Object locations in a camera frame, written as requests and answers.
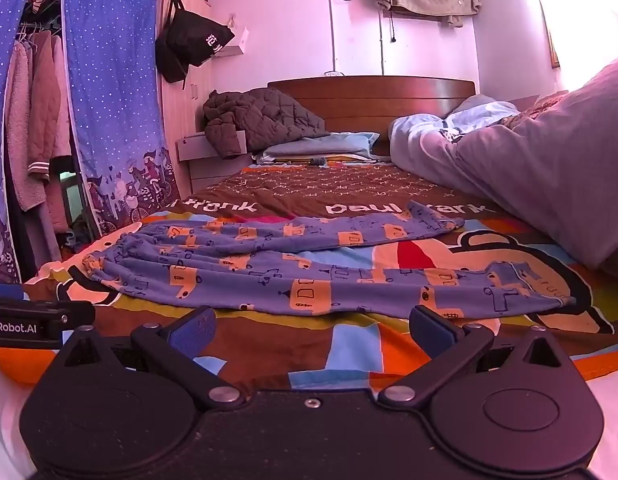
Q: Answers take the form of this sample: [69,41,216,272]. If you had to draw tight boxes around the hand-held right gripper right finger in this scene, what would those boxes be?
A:
[377,304,573,409]

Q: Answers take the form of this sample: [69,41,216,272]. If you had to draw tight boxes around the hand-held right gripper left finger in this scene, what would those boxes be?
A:
[51,305,247,409]

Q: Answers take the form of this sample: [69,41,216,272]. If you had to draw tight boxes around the blue printed pants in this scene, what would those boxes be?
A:
[83,200,576,317]

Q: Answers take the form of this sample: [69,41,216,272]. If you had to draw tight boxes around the colourful printed bed sheet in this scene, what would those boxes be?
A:
[24,162,618,392]

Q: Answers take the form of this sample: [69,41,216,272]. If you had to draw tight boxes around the wooden nightstand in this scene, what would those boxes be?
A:
[176,130,248,194]

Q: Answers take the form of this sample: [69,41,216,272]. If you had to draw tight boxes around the grey quilt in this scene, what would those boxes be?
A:
[389,55,618,281]

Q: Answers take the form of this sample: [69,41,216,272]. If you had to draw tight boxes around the pink fleece coat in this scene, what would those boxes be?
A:
[6,35,52,212]

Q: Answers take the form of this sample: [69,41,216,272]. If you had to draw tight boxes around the light blue pillow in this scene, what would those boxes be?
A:
[255,131,381,164]

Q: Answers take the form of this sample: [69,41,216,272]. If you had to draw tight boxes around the wooden wardrobe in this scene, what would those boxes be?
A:
[156,0,215,197]

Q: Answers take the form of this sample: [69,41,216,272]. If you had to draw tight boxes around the brown quilted jacket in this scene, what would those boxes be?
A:
[203,87,331,159]

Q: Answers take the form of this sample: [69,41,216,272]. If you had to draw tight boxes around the light blue bedding cloth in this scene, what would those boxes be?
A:
[441,95,521,136]

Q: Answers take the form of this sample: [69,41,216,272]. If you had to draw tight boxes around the pink quilted jacket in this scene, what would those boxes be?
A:
[30,30,72,177]

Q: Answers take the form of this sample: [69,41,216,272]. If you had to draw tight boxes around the wooden headboard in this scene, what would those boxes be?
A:
[267,76,476,157]

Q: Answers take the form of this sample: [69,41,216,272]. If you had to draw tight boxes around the brown patterned blanket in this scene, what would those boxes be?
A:
[504,91,571,131]

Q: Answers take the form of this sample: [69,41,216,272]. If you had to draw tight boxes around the black hanging bag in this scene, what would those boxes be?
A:
[155,0,236,84]

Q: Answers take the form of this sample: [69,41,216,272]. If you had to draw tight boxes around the white wall shelf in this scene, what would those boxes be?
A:
[209,43,246,61]

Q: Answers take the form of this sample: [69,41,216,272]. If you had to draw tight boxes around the wall picture frame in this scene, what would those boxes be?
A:
[539,0,561,70]

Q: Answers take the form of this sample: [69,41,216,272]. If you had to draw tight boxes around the white power cable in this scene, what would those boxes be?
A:
[325,0,361,76]

